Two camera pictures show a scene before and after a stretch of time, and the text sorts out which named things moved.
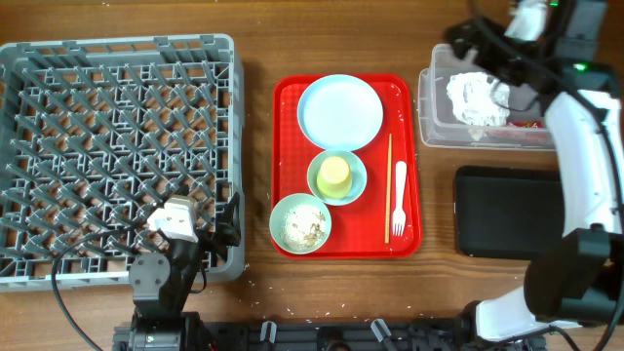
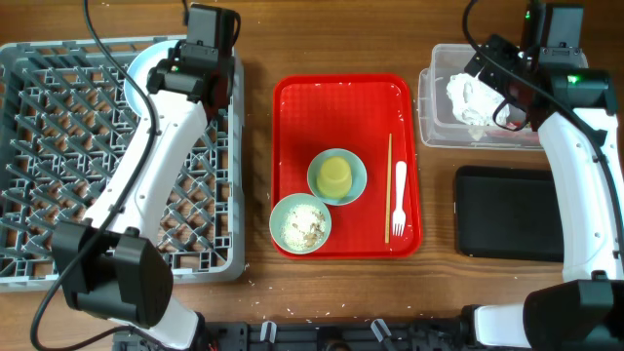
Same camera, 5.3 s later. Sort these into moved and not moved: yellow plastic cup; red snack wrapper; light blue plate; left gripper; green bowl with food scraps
Moved: light blue plate; left gripper
Not moved: yellow plastic cup; red snack wrapper; green bowl with food scraps
